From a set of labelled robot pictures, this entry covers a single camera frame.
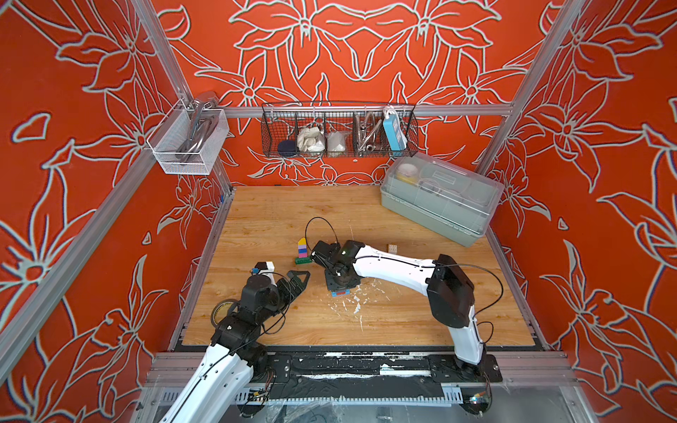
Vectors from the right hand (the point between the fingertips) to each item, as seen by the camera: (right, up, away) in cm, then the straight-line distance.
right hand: (330, 288), depth 83 cm
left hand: (-8, +4, -6) cm, 11 cm away
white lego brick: (+24, +11, +14) cm, 29 cm away
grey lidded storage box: (+42, +28, +5) cm, 51 cm away
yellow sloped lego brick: (-11, +13, +14) cm, 22 cm away
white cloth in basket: (-7, +51, +8) cm, 52 cm away
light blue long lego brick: (+2, -3, +4) cm, 5 cm away
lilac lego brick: (-11, +12, +12) cm, 20 cm away
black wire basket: (+3, +56, +13) cm, 57 cm away
